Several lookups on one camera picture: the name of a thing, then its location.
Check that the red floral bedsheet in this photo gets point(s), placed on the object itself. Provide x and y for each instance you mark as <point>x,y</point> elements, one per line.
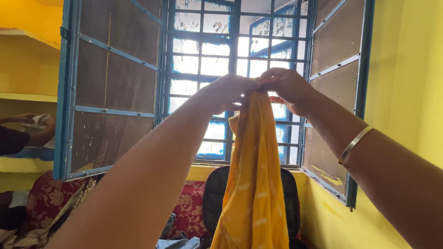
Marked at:
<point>188,214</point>

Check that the white cloth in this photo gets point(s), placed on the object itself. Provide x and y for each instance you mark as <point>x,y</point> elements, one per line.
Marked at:
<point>39,121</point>

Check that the blue wooden window shutter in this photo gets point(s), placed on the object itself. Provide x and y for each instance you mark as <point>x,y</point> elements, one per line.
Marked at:
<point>337,100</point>
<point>110,86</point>

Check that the silver metal bangle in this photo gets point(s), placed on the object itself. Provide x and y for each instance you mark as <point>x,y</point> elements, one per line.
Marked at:
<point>353,144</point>

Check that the blue window grille frame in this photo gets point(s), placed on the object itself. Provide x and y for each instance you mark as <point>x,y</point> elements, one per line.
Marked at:
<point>228,52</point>

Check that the person's right hand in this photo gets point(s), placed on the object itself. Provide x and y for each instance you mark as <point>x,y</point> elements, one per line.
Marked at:
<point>287,88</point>

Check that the light blue cloth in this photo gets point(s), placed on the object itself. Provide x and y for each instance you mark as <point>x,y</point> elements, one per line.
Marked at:
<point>178,243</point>

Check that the beige patterned cloth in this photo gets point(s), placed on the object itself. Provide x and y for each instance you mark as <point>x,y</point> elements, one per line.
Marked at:
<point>52,214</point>

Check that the person's right fingers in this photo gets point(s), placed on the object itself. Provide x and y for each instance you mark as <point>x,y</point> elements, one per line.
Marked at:
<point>273,84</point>

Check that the black backpack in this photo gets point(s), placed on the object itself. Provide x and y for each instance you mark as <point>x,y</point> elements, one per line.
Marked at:
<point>214,200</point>

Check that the yellow wall shelf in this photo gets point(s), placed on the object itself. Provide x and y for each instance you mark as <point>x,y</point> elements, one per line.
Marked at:
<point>26,93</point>

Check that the person's left fingers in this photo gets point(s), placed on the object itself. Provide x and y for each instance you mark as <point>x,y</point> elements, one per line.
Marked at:
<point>247,86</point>

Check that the yellow patterned cloth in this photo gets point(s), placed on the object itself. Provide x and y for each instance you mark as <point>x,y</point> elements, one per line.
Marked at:
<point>254,186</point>

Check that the person's left hand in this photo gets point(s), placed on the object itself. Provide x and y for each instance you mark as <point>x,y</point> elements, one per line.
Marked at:
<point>225,91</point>

